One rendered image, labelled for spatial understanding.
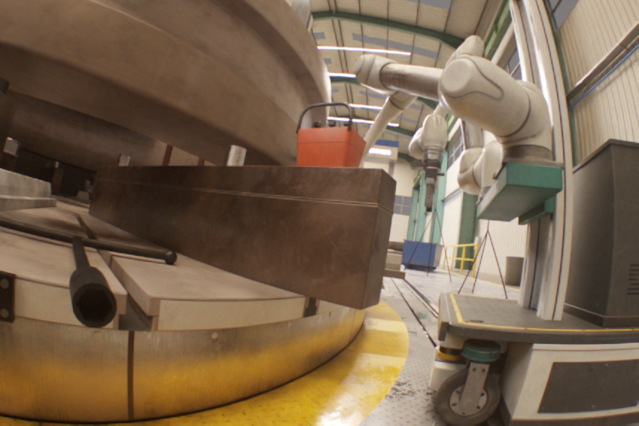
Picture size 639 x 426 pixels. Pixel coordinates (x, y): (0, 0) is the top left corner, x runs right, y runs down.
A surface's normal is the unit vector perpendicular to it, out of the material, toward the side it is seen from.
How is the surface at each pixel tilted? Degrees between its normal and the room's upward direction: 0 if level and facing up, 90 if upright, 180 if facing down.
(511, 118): 139
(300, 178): 90
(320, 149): 97
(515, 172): 90
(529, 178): 90
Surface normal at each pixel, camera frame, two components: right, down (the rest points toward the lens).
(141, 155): 0.25, -0.13
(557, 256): -0.37, -0.22
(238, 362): 0.81, 0.03
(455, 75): -0.87, -0.18
